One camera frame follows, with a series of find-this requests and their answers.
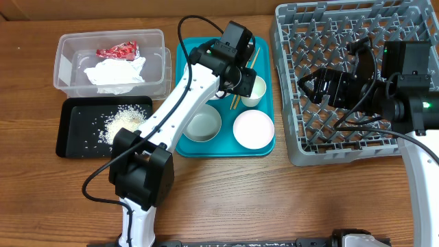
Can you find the red snack wrapper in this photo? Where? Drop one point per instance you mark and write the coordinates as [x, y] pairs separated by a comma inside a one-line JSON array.
[[124, 51]]

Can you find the right wooden chopstick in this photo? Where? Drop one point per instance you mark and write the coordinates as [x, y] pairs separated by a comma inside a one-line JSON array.
[[252, 65]]

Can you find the grey dishwasher rack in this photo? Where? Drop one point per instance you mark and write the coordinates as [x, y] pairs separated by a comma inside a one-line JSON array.
[[308, 36]]

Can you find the white paper cup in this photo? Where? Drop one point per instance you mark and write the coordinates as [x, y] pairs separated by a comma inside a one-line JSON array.
[[258, 91]]

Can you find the clear plastic bin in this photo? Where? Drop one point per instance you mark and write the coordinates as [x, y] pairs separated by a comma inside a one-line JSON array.
[[80, 72]]

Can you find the grey-green bowl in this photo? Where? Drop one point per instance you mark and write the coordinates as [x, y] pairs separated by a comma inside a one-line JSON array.
[[205, 124]]

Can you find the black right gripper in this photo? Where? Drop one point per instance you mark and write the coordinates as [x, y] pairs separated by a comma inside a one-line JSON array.
[[339, 84]]

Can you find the pink round plate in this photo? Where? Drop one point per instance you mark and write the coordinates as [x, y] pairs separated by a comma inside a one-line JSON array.
[[218, 95]]

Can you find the pink small bowl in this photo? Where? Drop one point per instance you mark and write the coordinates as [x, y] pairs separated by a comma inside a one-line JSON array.
[[253, 129]]

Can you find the black plastic tray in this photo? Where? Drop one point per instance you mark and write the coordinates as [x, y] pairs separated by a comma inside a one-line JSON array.
[[69, 142]]

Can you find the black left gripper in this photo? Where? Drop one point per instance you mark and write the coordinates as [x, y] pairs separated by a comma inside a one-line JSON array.
[[246, 86]]

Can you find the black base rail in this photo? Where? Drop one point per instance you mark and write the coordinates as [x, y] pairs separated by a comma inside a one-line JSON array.
[[338, 238]]

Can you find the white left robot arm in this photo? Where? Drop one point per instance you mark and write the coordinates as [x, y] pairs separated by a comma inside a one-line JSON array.
[[141, 167]]

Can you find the white napkin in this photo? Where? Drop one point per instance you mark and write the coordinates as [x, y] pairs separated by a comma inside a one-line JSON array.
[[110, 72]]

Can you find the white rice pile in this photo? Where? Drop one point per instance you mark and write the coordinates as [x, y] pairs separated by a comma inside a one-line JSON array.
[[104, 122]]

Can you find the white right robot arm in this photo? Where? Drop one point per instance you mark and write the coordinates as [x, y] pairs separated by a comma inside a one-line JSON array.
[[397, 90]]

